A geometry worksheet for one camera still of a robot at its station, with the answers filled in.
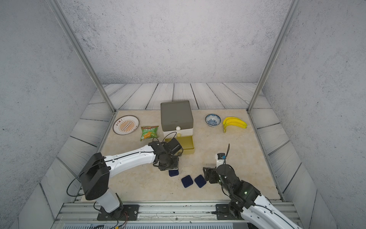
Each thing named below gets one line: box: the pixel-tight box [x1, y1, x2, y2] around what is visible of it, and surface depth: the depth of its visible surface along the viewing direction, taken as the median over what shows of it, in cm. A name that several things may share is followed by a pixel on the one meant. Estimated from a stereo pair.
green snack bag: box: [140, 125, 159, 142], surface depth 103 cm
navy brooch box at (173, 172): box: [168, 169, 179, 177], surface depth 82 cm
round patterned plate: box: [112, 114, 140, 136], surface depth 113 cm
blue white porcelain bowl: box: [204, 113, 222, 128], surface depth 113 cm
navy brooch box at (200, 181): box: [194, 174, 207, 188], surface depth 84 cm
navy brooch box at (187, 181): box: [181, 175, 194, 188], surface depth 85 cm
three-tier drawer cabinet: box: [160, 100, 195, 156], surface depth 91 cm
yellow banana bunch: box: [222, 116, 248, 134], surface depth 109 cm
